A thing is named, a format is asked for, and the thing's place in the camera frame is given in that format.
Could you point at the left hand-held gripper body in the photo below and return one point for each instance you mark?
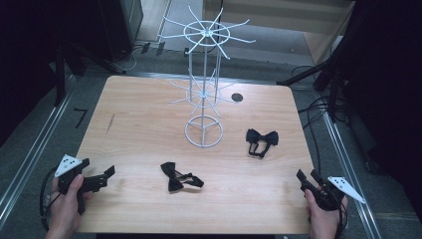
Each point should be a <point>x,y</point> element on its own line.
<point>68,164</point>

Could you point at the person's right hand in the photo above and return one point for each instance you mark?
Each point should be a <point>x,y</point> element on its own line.
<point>323,219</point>

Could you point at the dark round table grommet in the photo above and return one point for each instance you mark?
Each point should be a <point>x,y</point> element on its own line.
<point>237,97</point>

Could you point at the dark cabinet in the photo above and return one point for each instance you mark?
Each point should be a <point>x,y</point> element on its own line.
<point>121,26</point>

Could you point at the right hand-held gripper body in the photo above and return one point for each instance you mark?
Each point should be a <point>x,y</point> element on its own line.
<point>345,188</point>

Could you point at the black metal stand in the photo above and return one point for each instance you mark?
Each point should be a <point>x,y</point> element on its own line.
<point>333,83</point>
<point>60,76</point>

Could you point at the person's left hand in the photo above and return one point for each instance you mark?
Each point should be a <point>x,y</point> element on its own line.
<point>66,209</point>

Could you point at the black bow tie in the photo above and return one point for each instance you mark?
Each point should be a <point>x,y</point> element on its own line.
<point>173,181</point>
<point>262,136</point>

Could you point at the beige wooden board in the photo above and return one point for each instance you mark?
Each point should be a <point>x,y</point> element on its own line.
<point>282,13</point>

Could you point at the metal floor rail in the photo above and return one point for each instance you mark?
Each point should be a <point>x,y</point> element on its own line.
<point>36,142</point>
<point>348,176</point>

